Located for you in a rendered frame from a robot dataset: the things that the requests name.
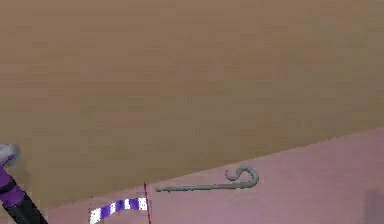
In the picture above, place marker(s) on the thin red rod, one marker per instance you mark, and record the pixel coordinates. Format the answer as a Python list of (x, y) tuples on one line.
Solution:
[(146, 203)]

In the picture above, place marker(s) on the purple white striped cloth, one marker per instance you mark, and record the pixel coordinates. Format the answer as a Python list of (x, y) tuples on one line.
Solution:
[(116, 205)]

